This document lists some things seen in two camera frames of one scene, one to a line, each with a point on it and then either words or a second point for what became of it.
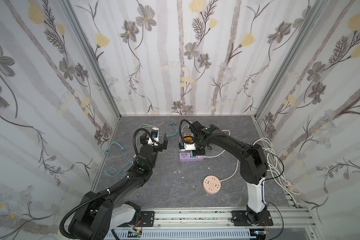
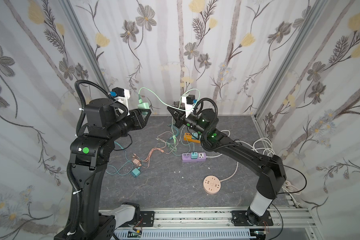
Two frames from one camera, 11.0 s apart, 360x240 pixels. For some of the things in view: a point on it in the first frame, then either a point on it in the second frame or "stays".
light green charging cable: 174,123 to 173,107
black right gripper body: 195,150 to 181,120
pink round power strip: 211,184 stays
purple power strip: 185,157 stays
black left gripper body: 161,144 to 139,119
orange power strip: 188,139 stays
